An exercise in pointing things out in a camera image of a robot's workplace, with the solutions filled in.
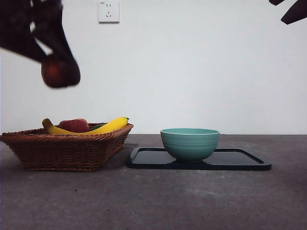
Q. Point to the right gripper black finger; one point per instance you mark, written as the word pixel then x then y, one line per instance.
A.
pixel 276 2
pixel 297 12

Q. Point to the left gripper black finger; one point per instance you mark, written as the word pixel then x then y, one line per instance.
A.
pixel 60 40
pixel 28 48

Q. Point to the dark red plum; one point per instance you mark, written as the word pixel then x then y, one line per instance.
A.
pixel 56 75

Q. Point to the teal ceramic bowl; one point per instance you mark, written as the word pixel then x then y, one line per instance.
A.
pixel 189 146

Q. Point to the red fruit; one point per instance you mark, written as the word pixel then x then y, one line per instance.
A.
pixel 74 125

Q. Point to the green vegetable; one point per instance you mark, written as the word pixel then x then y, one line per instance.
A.
pixel 98 126

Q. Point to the yellow banana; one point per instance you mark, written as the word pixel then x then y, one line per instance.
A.
pixel 108 126

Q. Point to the brown wicker basket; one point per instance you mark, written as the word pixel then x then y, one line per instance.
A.
pixel 60 153

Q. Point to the black rectangular tray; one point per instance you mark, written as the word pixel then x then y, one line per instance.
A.
pixel 148 159

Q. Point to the white wall socket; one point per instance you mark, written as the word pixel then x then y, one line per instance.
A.
pixel 109 12

